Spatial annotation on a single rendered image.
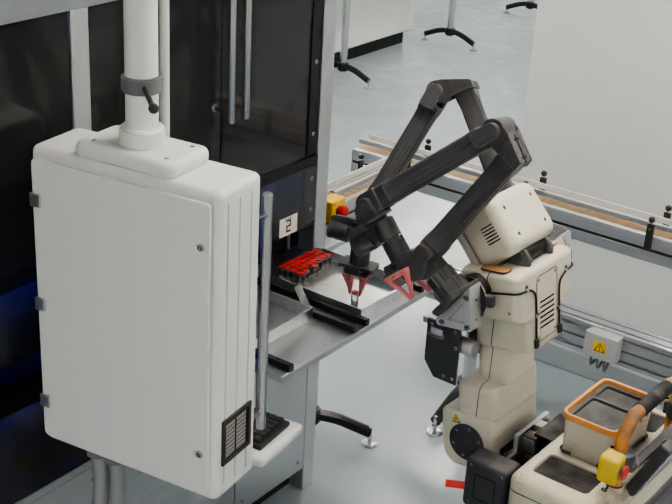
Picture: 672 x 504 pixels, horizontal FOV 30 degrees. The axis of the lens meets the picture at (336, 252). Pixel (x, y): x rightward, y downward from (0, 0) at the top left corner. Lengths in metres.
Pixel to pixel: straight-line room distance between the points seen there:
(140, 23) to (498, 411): 1.35
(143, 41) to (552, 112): 2.56
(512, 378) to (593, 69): 1.85
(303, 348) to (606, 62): 1.91
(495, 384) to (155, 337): 0.93
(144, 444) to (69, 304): 0.36
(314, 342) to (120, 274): 0.81
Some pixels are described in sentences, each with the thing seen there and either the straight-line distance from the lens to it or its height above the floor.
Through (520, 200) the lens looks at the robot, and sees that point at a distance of 3.10.
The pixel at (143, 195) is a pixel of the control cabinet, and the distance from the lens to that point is 2.63.
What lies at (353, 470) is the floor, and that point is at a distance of 4.45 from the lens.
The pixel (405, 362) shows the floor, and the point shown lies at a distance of 5.13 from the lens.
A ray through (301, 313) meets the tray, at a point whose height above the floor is 0.91.
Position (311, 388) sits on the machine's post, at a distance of 4.14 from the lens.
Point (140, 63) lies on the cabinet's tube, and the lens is 2.62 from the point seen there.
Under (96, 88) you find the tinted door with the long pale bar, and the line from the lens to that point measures 3.02.
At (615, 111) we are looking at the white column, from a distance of 4.78.
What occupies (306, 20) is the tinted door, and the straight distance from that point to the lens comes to 3.60.
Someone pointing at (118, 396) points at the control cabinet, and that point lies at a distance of 2.90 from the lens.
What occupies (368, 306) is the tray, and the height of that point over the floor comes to 0.91.
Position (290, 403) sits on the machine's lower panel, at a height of 0.38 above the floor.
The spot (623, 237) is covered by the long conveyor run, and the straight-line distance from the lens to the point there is 4.19.
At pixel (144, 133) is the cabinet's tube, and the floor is 1.62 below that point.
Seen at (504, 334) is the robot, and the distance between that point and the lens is 3.14.
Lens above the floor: 2.49
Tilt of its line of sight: 24 degrees down
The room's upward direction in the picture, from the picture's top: 3 degrees clockwise
